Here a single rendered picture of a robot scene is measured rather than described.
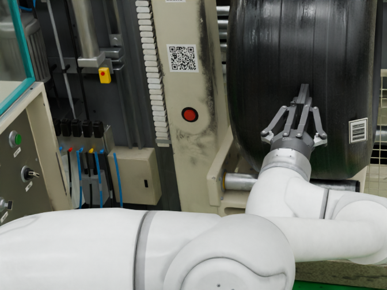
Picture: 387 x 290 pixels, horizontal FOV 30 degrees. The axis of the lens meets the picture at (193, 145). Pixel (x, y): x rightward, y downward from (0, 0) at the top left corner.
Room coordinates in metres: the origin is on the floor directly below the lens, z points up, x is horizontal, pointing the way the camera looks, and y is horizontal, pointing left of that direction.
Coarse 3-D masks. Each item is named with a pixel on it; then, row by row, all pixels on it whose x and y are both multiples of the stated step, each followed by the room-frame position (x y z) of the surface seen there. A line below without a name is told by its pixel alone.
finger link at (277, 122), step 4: (280, 108) 1.26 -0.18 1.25; (284, 108) 1.26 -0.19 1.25; (280, 112) 1.25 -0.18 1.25; (284, 112) 1.25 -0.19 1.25; (276, 116) 1.24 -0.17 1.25; (280, 116) 1.24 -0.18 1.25; (272, 120) 1.23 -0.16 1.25; (276, 120) 1.23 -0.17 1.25; (280, 120) 1.24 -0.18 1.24; (284, 120) 1.25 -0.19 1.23; (272, 124) 1.22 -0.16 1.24; (276, 124) 1.22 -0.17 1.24; (280, 124) 1.24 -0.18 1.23; (268, 128) 1.21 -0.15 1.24; (272, 128) 1.20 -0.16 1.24; (276, 128) 1.22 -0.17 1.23; (264, 132) 1.19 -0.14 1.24; (268, 132) 1.20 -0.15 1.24; (272, 132) 1.20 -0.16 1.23; (276, 132) 1.22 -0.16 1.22; (264, 136) 1.19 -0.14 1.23
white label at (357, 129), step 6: (354, 120) 1.31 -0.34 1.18; (360, 120) 1.31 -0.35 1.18; (366, 120) 1.31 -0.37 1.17; (354, 126) 1.31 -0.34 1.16; (360, 126) 1.31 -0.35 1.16; (366, 126) 1.31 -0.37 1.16; (354, 132) 1.31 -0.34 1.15; (360, 132) 1.31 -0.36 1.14; (366, 132) 1.31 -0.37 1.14; (354, 138) 1.31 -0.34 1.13; (360, 138) 1.32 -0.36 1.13; (366, 138) 1.32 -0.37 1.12
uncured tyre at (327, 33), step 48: (240, 0) 1.49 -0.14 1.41; (288, 0) 1.44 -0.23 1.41; (336, 0) 1.40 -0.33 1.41; (240, 48) 1.41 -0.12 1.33; (288, 48) 1.37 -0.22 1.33; (336, 48) 1.34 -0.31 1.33; (240, 96) 1.38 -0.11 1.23; (288, 96) 1.34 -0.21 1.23; (336, 96) 1.31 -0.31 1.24; (240, 144) 1.42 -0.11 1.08; (336, 144) 1.32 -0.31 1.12
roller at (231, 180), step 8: (224, 176) 1.55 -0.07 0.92; (232, 176) 1.54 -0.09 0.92; (240, 176) 1.54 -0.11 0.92; (248, 176) 1.53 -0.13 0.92; (256, 176) 1.53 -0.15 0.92; (224, 184) 1.54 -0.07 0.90; (232, 184) 1.53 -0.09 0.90; (240, 184) 1.52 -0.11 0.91; (248, 184) 1.52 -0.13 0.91; (320, 184) 1.46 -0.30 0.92; (328, 184) 1.46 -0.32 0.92; (336, 184) 1.45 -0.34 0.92; (344, 184) 1.45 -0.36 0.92; (352, 184) 1.44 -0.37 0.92; (360, 184) 1.45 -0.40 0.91
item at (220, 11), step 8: (216, 0) 2.16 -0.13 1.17; (224, 0) 2.15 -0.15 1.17; (224, 8) 2.03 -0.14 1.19; (224, 16) 2.15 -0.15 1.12; (224, 24) 2.01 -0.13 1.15; (224, 32) 2.03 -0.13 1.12; (224, 40) 2.16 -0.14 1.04; (224, 48) 2.02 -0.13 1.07; (224, 56) 2.03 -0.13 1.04; (224, 64) 2.03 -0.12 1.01; (224, 72) 2.02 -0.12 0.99; (224, 80) 2.03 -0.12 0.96; (224, 88) 2.03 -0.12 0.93
